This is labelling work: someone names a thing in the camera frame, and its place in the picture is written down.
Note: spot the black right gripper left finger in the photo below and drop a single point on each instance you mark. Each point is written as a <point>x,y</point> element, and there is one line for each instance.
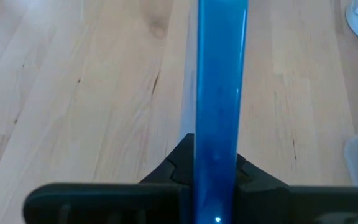
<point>104,205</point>

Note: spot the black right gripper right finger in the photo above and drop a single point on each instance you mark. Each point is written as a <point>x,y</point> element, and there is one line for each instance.
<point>291,205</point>

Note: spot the blue Blu-ray case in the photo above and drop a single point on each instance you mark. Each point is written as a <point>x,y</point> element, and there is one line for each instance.
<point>219,93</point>

